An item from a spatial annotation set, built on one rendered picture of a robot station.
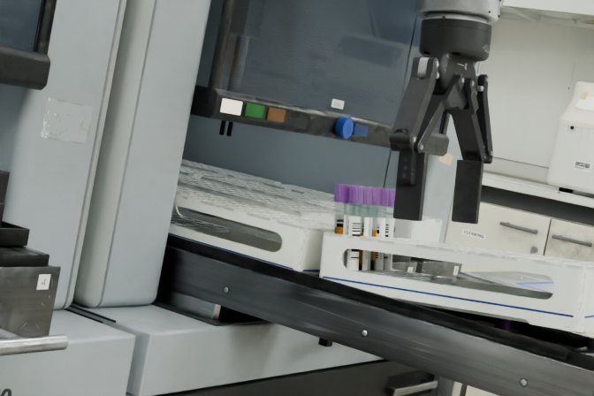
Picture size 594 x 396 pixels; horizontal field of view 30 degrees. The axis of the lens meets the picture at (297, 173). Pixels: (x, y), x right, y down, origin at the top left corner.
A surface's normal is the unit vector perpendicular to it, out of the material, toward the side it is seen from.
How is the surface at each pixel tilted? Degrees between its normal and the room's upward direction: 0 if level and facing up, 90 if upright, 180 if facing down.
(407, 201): 90
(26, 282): 90
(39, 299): 90
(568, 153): 90
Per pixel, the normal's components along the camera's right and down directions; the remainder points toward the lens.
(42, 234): 0.81, 0.18
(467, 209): -0.55, -0.07
